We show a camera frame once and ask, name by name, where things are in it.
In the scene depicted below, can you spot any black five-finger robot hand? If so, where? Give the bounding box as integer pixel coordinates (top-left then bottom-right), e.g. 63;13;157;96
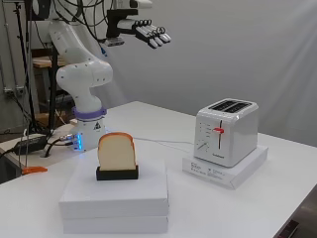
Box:
105;8;173;51

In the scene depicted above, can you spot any wooden desk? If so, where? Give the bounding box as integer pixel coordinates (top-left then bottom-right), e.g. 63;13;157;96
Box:
32;55;67;69

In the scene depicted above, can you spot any black stand pole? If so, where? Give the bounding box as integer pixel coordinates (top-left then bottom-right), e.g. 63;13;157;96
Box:
48;43;60;133

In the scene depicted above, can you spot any white hanging sheet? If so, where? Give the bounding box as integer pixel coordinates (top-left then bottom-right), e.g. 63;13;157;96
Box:
98;0;317;148

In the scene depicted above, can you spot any toast slice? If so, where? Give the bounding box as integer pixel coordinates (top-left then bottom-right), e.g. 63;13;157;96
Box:
97;132;138;172

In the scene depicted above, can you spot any black power adapter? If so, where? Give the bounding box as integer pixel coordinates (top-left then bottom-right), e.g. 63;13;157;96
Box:
14;134;48;155

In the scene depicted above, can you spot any black block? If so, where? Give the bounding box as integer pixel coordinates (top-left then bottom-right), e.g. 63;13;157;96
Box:
95;165;140;181

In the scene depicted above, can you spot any plain white flat box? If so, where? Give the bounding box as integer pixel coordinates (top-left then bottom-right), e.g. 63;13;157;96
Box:
58;155;170;219
61;214;169;235

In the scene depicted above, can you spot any white flat box with print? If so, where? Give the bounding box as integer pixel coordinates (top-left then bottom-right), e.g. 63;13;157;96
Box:
181;144;269;190

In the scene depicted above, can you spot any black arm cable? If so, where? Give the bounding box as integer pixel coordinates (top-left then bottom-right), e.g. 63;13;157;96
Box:
53;0;115;44

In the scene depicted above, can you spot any white toaster cord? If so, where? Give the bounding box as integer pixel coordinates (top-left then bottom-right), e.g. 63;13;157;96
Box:
133;136;196;154

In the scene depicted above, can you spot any black adapter cable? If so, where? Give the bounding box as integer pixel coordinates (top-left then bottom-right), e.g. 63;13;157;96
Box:
44;138;73;159

